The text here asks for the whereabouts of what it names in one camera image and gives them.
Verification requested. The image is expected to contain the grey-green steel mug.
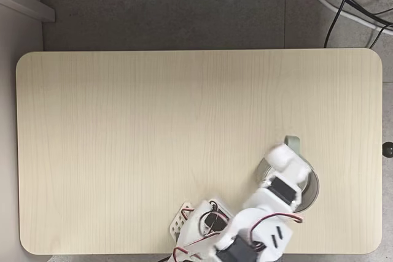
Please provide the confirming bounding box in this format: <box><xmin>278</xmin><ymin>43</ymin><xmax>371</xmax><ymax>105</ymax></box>
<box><xmin>255</xmin><ymin>135</ymin><xmax>321</xmax><ymax>214</ymax></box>

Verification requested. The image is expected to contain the white shelf board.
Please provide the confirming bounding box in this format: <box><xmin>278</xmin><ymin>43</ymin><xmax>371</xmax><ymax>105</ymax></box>
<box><xmin>0</xmin><ymin>0</ymin><xmax>56</xmax><ymax>23</ymax></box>

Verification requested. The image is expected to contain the white perforated base plate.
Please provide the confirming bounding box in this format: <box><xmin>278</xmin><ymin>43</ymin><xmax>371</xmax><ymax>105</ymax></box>
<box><xmin>168</xmin><ymin>201</ymin><xmax>197</xmax><ymax>239</ymax></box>

